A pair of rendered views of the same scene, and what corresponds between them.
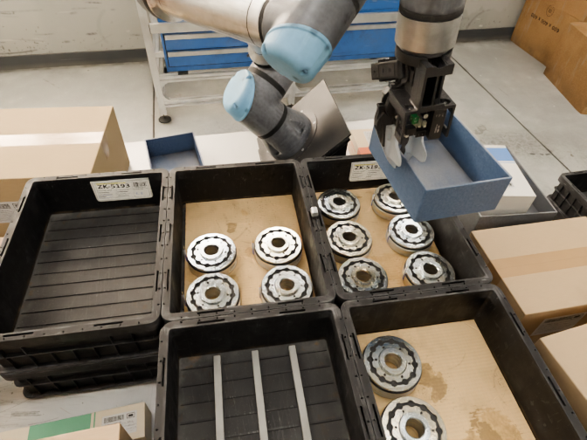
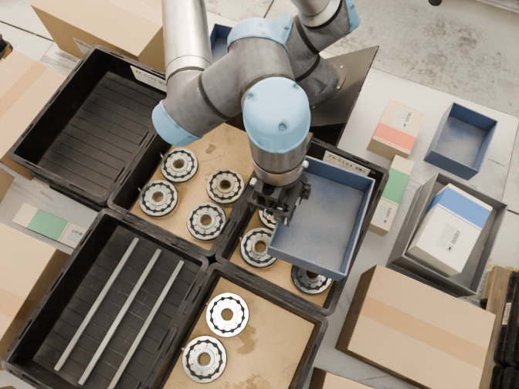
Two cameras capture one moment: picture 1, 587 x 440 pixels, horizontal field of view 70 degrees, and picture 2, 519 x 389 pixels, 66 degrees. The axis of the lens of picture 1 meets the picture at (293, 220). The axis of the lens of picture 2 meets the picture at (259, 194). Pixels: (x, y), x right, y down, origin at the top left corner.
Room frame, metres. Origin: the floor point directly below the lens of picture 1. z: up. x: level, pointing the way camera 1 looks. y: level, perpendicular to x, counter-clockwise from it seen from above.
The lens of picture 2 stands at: (0.33, -0.28, 1.85)
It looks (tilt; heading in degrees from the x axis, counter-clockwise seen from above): 70 degrees down; 36
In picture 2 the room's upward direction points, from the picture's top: 2 degrees clockwise
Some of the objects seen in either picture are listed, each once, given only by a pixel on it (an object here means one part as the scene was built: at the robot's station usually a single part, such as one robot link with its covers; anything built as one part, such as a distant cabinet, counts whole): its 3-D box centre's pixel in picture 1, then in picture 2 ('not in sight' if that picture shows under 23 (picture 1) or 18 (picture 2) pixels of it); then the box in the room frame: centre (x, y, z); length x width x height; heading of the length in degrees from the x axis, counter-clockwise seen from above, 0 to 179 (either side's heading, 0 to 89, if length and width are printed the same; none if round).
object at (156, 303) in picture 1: (86, 244); (100, 120); (0.51, 0.40, 0.92); 0.40 x 0.30 x 0.02; 12
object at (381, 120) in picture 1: (390, 120); not in sight; (0.56, -0.14, 1.20); 0.05 x 0.02 x 0.09; 104
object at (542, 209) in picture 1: (491, 184); (452, 231); (0.87, -0.52, 0.82); 0.27 x 0.20 x 0.05; 9
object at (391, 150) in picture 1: (395, 152); not in sight; (0.54, -0.15, 1.16); 0.06 x 0.03 x 0.09; 14
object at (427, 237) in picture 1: (410, 230); not in sight; (0.65, -0.27, 0.86); 0.10 x 0.10 x 0.01
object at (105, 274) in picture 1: (94, 260); (106, 129); (0.51, 0.40, 0.87); 0.40 x 0.30 x 0.11; 12
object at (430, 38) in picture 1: (429, 28); (280, 158); (0.54, -0.15, 1.35); 0.08 x 0.08 x 0.05
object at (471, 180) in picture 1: (433, 161); (320, 217); (0.59, -0.23, 1.11); 0.20 x 0.15 x 0.07; 17
